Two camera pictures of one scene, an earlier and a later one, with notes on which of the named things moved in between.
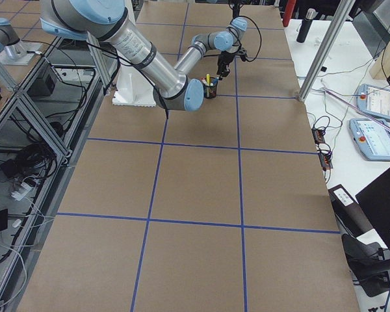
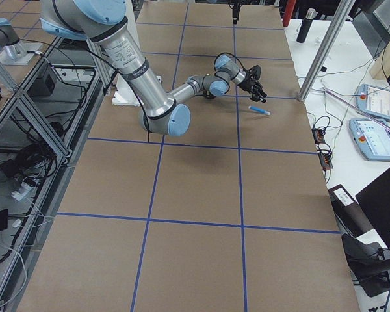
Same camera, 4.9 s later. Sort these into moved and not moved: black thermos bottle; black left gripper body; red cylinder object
Moved: black left gripper body
Not moved: red cylinder object; black thermos bottle
